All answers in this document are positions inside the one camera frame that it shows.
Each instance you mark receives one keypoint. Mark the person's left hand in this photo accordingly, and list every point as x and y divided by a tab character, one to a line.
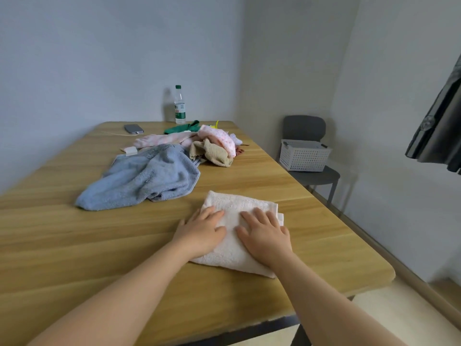
200	234

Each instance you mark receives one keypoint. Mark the person's right hand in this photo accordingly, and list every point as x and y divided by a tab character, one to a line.
266	241

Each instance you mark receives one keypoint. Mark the cream white towel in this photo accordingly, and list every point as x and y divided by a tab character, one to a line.
234	205

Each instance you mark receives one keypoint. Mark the grey-blue towel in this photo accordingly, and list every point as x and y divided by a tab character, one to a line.
144	180

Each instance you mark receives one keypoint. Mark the tan brown towel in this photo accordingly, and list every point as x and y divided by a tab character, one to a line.
218	156

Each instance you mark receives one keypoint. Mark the white plastic basket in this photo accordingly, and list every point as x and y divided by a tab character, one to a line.
304	157

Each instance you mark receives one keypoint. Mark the pink dotted cloth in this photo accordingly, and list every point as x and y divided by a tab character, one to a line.
221	138

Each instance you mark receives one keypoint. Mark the lilac dotted white cloth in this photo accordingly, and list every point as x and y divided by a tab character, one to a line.
236	139

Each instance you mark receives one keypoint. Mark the pale pink towel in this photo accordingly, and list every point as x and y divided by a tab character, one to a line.
162	139

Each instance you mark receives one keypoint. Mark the green cloth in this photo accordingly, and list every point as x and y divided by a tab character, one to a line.
180	128

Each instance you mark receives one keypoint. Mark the yellow cloth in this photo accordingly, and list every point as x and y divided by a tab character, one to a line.
215	124

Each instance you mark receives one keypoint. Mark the person's left forearm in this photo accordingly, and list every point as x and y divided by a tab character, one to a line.
115	306

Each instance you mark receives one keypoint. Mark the person's right forearm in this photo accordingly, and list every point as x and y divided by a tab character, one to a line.
331	309

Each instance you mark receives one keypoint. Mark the grey chair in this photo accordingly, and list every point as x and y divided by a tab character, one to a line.
303	126

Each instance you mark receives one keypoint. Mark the clear green-label water bottle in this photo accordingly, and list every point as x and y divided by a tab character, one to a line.
180	108

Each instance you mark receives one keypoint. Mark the wooden table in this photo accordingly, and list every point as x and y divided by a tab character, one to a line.
72	241

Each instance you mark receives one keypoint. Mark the dark grey curtain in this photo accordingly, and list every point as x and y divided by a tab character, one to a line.
439	136

